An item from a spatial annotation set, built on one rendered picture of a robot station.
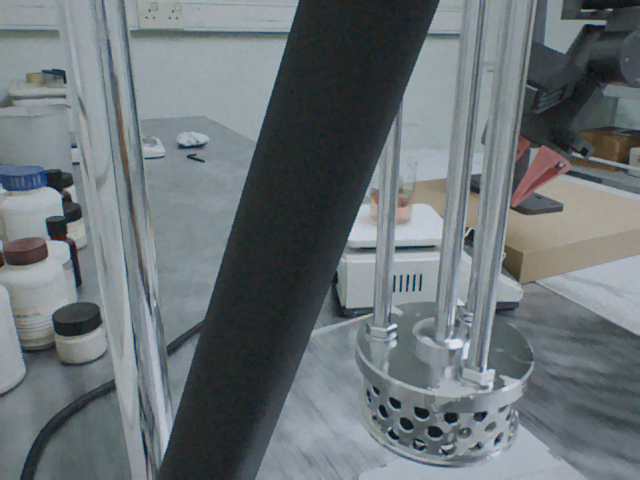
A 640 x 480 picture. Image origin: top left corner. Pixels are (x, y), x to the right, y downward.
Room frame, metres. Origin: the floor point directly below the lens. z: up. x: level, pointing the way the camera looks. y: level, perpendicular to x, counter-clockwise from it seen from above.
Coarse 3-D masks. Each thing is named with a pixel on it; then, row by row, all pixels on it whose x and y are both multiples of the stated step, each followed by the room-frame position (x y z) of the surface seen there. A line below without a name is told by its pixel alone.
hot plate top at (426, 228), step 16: (416, 208) 0.62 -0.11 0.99; (432, 208) 0.62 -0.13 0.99; (368, 224) 0.56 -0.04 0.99; (416, 224) 0.56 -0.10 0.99; (432, 224) 0.57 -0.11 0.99; (352, 240) 0.52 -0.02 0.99; (368, 240) 0.52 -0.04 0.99; (400, 240) 0.52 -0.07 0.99; (416, 240) 0.52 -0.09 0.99; (432, 240) 0.52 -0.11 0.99
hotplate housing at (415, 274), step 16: (352, 256) 0.51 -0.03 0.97; (368, 256) 0.52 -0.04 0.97; (400, 256) 0.52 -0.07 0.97; (416, 256) 0.52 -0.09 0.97; (432, 256) 0.52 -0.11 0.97; (464, 256) 0.53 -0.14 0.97; (336, 272) 0.55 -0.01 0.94; (352, 272) 0.51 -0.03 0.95; (368, 272) 0.51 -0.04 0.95; (400, 272) 0.51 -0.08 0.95; (416, 272) 0.52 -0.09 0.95; (432, 272) 0.52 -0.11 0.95; (464, 272) 0.52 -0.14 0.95; (352, 288) 0.51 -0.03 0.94; (368, 288) 0.51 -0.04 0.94; (400, 288) 0.51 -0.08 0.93; (416, 288) 0.52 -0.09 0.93; (432, 288) 0.52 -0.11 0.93; (464, 288) 0.52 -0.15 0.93; (512, 288) 0.53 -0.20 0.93; (352, 304) 0.51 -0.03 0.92; (368, 304) 0.51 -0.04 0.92; (496, 304) 0.53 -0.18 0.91; (512, 304) 0.53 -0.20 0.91
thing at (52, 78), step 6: (42, 72) 1.47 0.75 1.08; (48, 72) 1.45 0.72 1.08; (54, 72) 1.45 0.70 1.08; (60, 72) 1.56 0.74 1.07; (48, 78) 1.46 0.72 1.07; (54, 78) 1.45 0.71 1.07; (60, 78) 1.45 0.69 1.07; (66, 78) 1.45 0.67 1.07; (48, 84) 1.46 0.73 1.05; (54, 84) 1.45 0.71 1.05; (60, 84) 1.45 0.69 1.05
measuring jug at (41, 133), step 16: (0, 112) 1.00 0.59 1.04; (16, 112) 1.02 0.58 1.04; (32, 112) 1.04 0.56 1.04; (48, 112) 1.04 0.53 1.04; (64, 112) 0.98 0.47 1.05; (0, 128) 0.93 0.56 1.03; (16, 128) 0.92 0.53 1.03; (32, 128) 0.93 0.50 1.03; (48, 128) 0.95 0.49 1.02; (64, 128) 0.98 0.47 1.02; (0, 144) 0.94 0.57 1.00; (16, 144) 0.92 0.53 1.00; (32, 144) 0.93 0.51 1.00; (48, 144) 0.95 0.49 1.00; (64, 144) 0.97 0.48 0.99; (16, 160) 0.93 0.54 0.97; (32, 160) 0.93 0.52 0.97; (48, 160) 0.94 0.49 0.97; (64, 160) 0.97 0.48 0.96
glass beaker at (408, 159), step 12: (408, 156) 0.59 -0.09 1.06; (408, 168) 0.55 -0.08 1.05; (372, 180) 0.56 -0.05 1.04; (408, 180) 0.55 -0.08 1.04; (372, 192) 0.56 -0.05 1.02; (408, 192) 0.56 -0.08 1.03; (372, 204) 0.56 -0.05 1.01; (408, 204) 0.56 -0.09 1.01; (372, 216) 0.56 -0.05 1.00; (396, 216) 0.55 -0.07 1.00; (408, 216) 0.56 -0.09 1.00
